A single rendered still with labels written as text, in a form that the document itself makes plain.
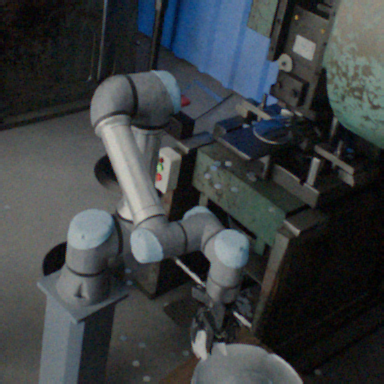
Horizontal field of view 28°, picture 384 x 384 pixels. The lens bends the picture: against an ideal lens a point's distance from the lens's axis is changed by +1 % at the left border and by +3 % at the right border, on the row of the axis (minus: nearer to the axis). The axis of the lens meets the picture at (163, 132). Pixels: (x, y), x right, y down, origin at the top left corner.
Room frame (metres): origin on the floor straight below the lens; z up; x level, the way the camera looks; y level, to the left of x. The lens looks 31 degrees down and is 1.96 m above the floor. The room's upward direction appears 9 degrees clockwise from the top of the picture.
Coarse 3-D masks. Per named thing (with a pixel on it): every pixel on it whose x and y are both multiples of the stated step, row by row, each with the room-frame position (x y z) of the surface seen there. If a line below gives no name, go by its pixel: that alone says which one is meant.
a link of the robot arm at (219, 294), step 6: (210, 282) 1.32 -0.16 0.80; (210, 288) 1.32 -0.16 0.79; (216, 288) 1.31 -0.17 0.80; (222, 288) 1.35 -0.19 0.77; (240, 288) 1.33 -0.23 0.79; (210, 294) 1.31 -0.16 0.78; (216, 294) 1.31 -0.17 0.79; (222, 294) 1.30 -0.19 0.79; (228, 294) 1.30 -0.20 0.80; (234, 294) 1.31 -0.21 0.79; (216, 300) 1.31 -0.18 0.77; (222, 300) 1.30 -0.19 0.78; (228, 300) 1.31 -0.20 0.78
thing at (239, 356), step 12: (228, 348) 1.55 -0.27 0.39; (240, 348) 1.55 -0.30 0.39; (252, 348) 1.56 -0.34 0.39; (204, 360) 1.49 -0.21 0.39; (216, 360) 1.50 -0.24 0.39; (228, 360) 1.50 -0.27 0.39; (240, 360) 1.51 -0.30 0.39; (252, 360) 1.52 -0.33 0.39; (264, 360) 1.53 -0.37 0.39; (276, 360) 1.53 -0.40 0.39; (204, 372) 1.45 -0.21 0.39; (216, 372) 1.46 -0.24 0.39; (228, 372) 1.46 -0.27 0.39; (240, 372) 1.47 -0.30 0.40; (252, 372) 1.47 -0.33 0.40; (264, 372) 1.49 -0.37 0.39; (276, 372) 1.49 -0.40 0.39; (288, 372) 1.50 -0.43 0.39
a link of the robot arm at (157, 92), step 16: (128, 80) 1.67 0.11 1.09; (144, 80) 1.69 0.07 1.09; (160, 80) 1.71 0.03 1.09; (144, 96) 1.66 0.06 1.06; (160, 96) 1.68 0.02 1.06; (176, 96) 1.70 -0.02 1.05; (144, 112) 1.65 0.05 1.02; (160, 112) 1.67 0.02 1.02; (176, 112) 1.72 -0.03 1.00; (144, 128) 1.66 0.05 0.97; (160, 128) 1.68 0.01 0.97; (144, 144) 1.67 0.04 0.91; (160, 144) 1.71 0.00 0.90; (144, 160) 1.67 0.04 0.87; (128, 208) 1.67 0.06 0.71; (128, 224) 1.65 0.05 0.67; (128, 240) 1.63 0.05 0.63
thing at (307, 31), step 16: (320, 0) 2.18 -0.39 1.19; (304, 16) 2.13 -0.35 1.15; (320, 16) 2.10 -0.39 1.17; (288, 32) 2.16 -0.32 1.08; (304, 32) 2.12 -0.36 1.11; (320, 32) 2.08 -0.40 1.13; (288, 48) 2.15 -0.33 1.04; (304, 48) 2.11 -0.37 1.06; (288, 64) 2.12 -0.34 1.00; (304, 64) 2.10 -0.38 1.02; (288, 80) 2.09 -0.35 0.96; (304, 80) 2.08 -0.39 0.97; (288, 96) 2.08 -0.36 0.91; (304, 96) 2.07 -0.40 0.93; (320, 96) 2.08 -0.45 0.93
